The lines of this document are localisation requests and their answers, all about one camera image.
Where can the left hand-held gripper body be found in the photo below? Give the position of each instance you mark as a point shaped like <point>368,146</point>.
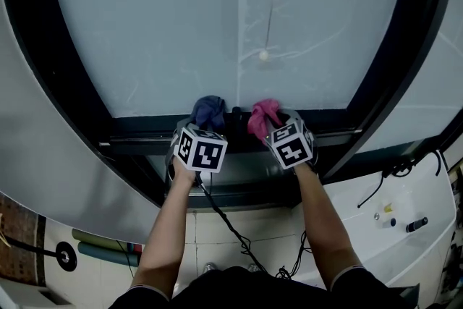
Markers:
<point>206,155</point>

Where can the small dark bottle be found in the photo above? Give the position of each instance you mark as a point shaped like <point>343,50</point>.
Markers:
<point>392,223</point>

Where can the blue cleaning cloth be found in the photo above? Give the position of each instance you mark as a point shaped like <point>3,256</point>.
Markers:
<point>208,110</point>

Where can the person's right forearm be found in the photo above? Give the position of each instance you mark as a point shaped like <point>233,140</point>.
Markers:
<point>325,228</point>

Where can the person's black shirt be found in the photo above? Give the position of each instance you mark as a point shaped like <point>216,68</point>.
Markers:
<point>253,289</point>

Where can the narrow frosted window pane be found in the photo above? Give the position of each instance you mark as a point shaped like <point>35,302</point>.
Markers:
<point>434,83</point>

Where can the black cylinder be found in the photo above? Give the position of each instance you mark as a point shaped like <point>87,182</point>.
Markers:
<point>416,224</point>

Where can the dry plant stalks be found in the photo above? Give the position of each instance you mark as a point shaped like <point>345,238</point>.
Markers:
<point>3,237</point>

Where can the person's left forearm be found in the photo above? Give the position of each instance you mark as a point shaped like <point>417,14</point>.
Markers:
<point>166,228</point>

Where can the small yellow item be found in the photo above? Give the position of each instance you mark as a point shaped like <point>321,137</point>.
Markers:
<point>388,207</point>

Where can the black round stand base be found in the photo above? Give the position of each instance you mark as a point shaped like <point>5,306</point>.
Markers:
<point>67,256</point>

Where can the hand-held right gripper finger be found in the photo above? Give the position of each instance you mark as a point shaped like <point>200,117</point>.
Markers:
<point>289,118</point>

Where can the black window frame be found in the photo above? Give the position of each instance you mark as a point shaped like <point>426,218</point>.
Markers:
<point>77,83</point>

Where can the dark green rolled mat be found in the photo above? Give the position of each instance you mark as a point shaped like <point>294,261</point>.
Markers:
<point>105,254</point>

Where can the large frosted window pane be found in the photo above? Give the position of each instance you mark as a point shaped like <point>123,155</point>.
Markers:
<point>162,29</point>

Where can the pink cleaning cloth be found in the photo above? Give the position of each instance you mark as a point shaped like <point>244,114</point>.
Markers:
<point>262,119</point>

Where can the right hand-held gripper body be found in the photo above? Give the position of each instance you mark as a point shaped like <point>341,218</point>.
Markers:
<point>293,152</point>

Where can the light green rolled mat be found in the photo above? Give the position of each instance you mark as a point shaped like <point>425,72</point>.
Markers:
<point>97,239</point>

